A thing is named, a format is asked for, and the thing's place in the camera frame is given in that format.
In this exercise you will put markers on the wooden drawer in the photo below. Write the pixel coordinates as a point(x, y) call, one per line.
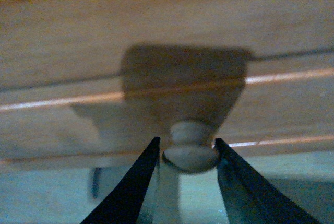
point(89, 83)

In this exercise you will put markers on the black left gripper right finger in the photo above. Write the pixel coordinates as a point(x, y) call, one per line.
point(249, 197)

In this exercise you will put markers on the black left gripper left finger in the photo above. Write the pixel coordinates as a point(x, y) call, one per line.
point(124, 203)

